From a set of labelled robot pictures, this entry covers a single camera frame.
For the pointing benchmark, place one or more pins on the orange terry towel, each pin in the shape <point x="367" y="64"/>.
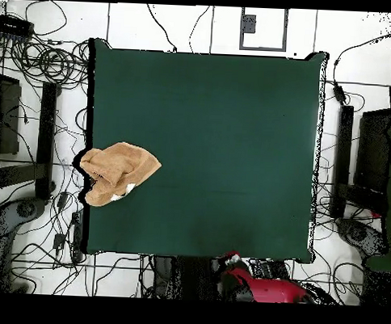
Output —
<point x="117" y="168"/>

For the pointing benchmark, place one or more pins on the black power adapter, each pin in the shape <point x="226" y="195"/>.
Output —
<point x="339" y="94"/>
<point x="63" y="200"/>
<point x="58" y="241"/>

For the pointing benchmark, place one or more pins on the dark green table cloth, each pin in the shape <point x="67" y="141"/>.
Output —
<point x="232" y="137"/>

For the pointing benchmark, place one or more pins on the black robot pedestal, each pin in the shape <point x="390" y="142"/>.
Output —
<point x="187" y="278"/>

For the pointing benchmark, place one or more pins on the black furniture panel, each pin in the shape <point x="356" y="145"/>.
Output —
<point x="6" y="118"/>
<point x="374" y="150"/>

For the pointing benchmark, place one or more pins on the black stand bar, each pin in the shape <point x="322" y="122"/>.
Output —
<point x="46" y="139"/>
<point x="342" y="158"/>

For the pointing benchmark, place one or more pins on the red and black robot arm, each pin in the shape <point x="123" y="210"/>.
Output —
<point x="267" y="289"/>

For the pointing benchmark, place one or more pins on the black power strip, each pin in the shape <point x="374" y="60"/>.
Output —
<point x="77" y="237"/>
<point x="268" y="268"/>
<point x="13" y="26"/>

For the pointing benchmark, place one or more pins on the dark grey block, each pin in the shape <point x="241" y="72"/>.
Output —
<point x="250" y="25"/>

